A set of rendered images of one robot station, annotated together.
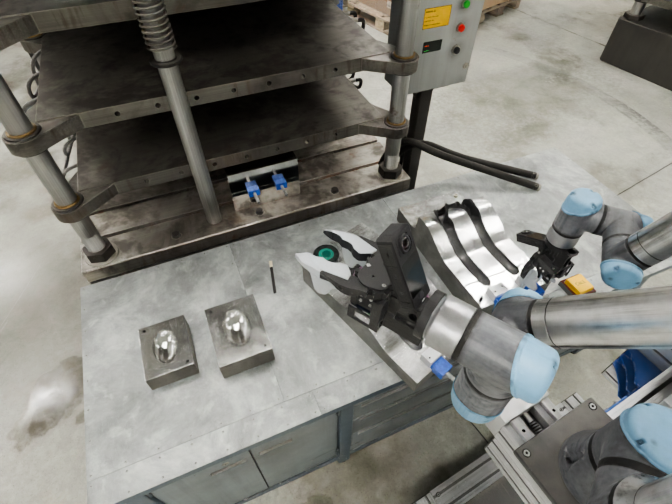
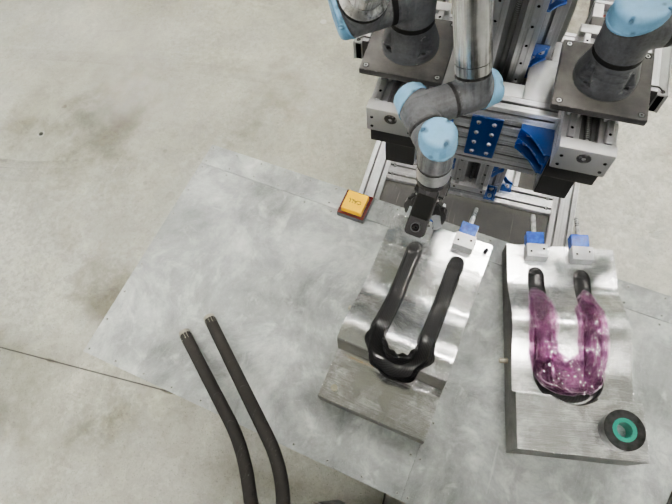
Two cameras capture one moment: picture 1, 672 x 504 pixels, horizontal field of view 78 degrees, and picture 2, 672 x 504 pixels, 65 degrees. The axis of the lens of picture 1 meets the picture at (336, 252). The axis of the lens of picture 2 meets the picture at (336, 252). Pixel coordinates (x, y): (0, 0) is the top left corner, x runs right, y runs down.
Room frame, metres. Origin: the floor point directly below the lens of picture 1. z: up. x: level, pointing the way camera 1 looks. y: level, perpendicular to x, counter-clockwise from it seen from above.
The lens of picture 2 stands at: (1.28, -0.22, 2.09)
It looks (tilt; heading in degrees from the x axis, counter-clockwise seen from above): 65 degrees down; 237
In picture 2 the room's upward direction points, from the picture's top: 11 degrees counter-clockwise
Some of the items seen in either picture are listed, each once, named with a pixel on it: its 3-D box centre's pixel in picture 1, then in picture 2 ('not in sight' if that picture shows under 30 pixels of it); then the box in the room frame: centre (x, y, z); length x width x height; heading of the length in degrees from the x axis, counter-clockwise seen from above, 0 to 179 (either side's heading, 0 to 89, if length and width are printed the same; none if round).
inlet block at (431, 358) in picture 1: (443, 370); (578, 240); (0.50, -0.29, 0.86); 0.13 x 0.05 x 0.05; 40
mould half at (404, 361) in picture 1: (385, 297); (566, 343); (0.74, -0.15, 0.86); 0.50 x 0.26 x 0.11; 40
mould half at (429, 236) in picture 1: (467, 242); (408, 318); (0.96, -0.45, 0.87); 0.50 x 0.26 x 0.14; 23
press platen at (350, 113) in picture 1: (231, 123); not in sight; (1.54, 0.43, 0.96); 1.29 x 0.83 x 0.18; 113
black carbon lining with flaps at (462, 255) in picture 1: (471, 236); (415, 307); (0.94, -0.44, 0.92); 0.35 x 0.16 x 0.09; 23
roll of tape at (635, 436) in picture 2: (326, 257); (621, 430); (0.84, 0.03, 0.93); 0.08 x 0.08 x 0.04
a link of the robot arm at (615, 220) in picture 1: (621, 229); (425, 109); (0.69, -0.68, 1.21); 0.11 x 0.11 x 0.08; 66
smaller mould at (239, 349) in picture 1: (239, 334); not in sight; (0.62, 0.28, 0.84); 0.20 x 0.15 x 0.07; 23
